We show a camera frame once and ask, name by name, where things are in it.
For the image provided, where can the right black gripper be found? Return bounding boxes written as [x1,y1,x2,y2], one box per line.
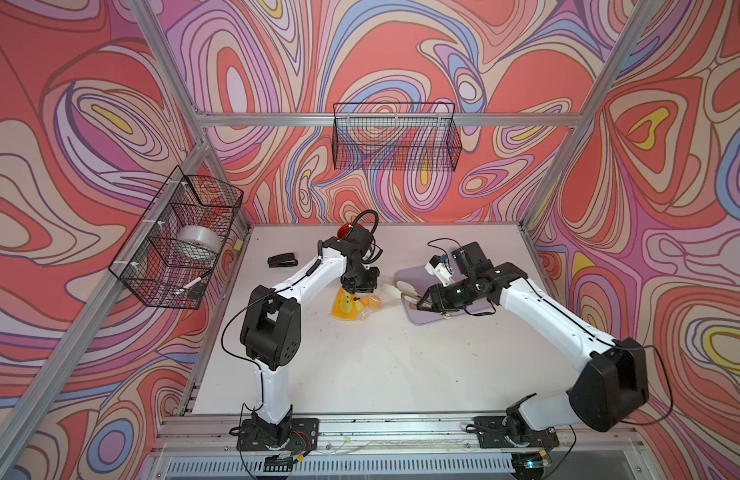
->
[416,275,478,313]

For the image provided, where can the clear bag with yellow lion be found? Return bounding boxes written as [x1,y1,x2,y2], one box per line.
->
[330,288,383,321]

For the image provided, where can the steel tongs with silicone tips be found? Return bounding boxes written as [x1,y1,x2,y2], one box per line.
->
[384,281,423,308]

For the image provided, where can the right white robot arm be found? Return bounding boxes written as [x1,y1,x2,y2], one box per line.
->
[415,242,649,447]

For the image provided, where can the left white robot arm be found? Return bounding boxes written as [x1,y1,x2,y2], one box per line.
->
[240,209,383,449]

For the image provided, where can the lilac plastic tray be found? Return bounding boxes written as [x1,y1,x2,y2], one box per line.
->
[393,263,497,325]

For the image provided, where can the red cylindrical cup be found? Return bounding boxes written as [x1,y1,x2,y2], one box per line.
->
[336,223,354,240]

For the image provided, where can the white marker in basket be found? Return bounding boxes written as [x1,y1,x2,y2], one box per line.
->
[173,276,203,295]

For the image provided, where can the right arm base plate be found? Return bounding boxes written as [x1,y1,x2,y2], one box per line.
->
[464,415,560,451]

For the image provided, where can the black wire basket at back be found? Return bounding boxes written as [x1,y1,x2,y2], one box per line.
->
[332,100,463,172]

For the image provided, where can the black wire basket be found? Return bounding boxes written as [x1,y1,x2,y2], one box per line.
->
[332,100,463,172]
[109,167,244,310]

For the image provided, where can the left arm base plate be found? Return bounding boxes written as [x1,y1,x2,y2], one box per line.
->
[229,416,320,479]

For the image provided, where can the black wire basket on left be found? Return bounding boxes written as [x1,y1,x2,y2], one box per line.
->
[109,167,244,310]

